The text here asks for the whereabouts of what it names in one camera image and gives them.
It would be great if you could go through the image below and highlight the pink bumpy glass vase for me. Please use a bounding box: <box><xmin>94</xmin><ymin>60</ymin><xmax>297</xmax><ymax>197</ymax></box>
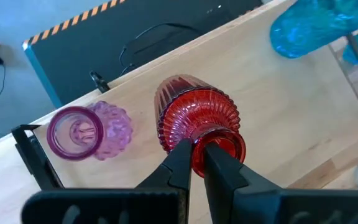
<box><xmin>46</xmin><ymin>100</ymin><xmax>134</xmax><ymax>162</ymax></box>

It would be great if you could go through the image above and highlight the red ribbed bottle vase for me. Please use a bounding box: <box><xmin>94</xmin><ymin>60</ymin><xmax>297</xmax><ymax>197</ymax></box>
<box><xmin>154</xmin><ymin>73</ymin><xmax>247</xmax><ymax>179</ymax></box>

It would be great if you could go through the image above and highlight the wooden shelf with black frame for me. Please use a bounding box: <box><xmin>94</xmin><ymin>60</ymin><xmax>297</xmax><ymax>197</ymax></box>
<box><xmin>0</xmin><ymin>0</ymin><xmax>358</xmax><ymax>224</ymax></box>

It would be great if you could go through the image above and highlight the black shelf clamp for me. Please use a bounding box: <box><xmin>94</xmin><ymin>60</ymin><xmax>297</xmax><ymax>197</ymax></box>
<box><xmin>88</xmin><ymin>70</ymin><xmax>111</xmax><ymax>94</ymax></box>

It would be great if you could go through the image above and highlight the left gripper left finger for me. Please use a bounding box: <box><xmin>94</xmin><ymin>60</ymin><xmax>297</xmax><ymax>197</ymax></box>
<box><xmin>22</xmin><ymin>139</ymin><xmax>193</xmax><ymax>224</ymax></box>

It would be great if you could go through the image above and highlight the black power strip cable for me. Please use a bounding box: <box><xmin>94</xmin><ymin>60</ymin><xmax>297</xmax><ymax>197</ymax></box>
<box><xmin>119</xmin><ymin>22</ymin><xmax>204</xmax><ymax>77</ymax></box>

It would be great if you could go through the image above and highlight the blue cylindrical glass vase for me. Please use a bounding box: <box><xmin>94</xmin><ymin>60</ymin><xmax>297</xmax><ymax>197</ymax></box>
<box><xmin>269</xmin><ymin>0</ymin><xmax>358</xmax><ymax>59</ymax></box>

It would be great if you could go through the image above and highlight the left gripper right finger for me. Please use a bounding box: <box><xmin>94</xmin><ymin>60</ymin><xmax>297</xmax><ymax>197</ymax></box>
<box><xmin>204</xmin><ymin>143</ymin><xmax>358</xmax><ymax>224</ymax></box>

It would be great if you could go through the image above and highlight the black hazard-striped floor mat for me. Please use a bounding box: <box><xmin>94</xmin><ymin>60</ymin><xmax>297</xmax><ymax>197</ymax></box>
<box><xmin>22</xmin><ymin>0</ymin><xmax>264</xmax><ymax>108</ymax></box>

